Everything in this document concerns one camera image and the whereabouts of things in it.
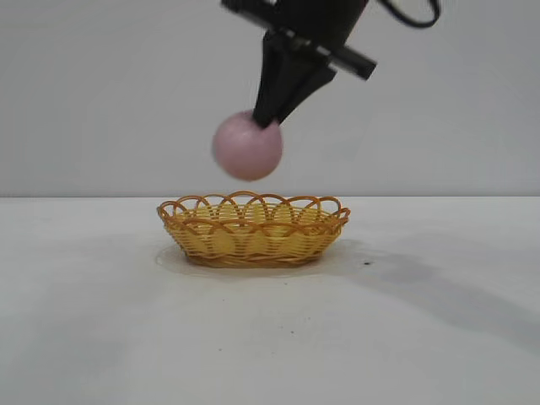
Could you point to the pink peach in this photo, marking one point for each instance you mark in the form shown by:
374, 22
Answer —
246, 149

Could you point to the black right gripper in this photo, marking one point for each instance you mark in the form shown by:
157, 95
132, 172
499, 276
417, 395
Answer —
320, 21

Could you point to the yellow woven wicker basket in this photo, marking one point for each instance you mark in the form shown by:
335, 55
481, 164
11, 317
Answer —
253, 244

